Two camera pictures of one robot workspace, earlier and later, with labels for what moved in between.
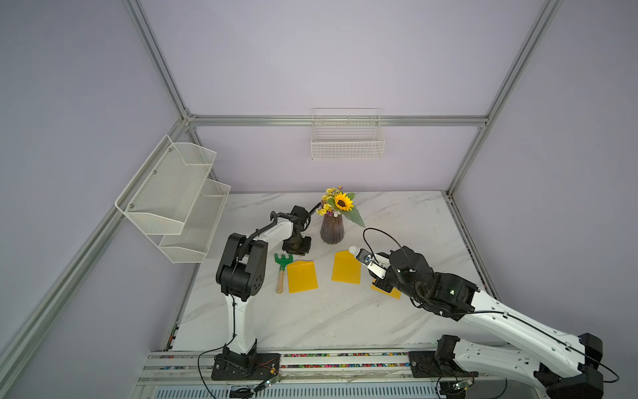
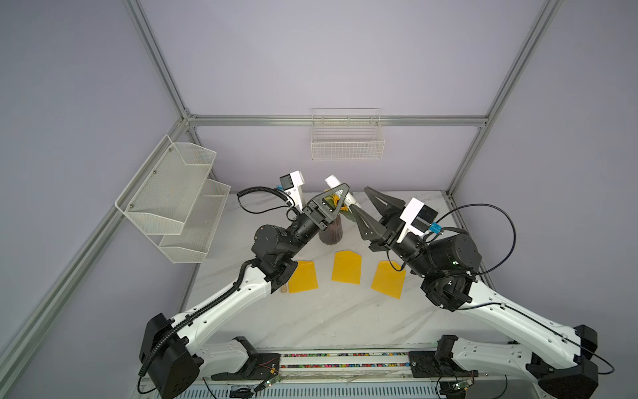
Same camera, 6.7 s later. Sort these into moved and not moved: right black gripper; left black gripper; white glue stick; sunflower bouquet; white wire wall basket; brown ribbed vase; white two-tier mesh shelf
Moved: left black gripper; white glue stick; right black gripper
Not moved: brown ribbed vase; white two-tier mesh shelf; white wire wall basket; sunflower bouquet
